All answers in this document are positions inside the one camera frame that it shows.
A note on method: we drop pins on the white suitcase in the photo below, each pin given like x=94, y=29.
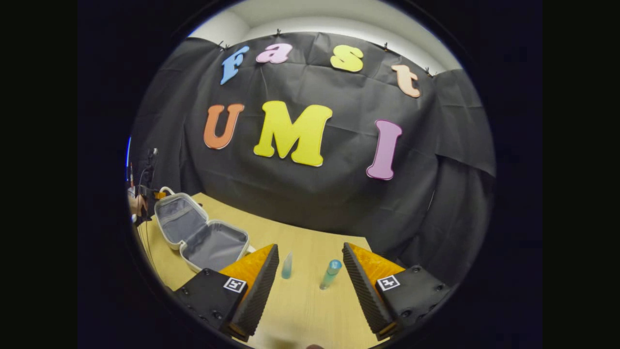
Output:
x=213, y=245

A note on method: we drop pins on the black backdrop cloth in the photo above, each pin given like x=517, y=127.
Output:
x=310, y=194

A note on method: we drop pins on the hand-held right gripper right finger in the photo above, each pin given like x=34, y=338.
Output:
x=362, y=291

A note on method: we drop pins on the blue green cosmetic bottle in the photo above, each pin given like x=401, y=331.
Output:
x=330, y=275

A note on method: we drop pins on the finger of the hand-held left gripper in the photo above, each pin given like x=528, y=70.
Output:
x=160, y=195

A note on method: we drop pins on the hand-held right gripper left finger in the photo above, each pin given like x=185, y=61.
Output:
x=261, y=291

